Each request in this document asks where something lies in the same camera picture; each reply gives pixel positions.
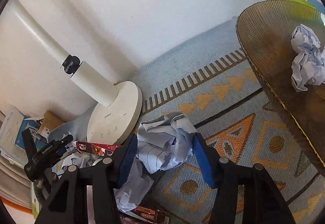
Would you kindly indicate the row of upright books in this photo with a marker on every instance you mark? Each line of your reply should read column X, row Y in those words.
column 12, row 127

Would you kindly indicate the tan wooden pen holder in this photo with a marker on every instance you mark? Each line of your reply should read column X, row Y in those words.
column 50, row 122

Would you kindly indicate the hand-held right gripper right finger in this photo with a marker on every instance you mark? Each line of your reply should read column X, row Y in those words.
column 203, row 160

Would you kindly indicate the stack of flat books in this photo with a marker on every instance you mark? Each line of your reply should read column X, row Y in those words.
column 12, row 180

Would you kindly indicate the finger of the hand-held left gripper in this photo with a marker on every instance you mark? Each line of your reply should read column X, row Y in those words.
column 29, row 145
column 63, row 144

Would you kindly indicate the dark red snack wrapper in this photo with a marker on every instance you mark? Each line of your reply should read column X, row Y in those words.
column 96, row 148

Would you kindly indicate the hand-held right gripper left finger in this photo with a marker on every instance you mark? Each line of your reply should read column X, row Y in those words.
column 128, row 160

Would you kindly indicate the brown ribbed bowl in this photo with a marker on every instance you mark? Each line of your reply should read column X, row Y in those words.
column 279, row 92

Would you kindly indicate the light blue paper ball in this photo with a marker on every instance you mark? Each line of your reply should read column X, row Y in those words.
column 132, row 188
column 162, row 140
column 306, row 61

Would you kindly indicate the blue patterned woven mat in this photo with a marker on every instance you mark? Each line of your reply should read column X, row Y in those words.
column 228, row 117

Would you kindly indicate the white desk lamp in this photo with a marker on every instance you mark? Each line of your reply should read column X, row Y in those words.
column 114, row 117

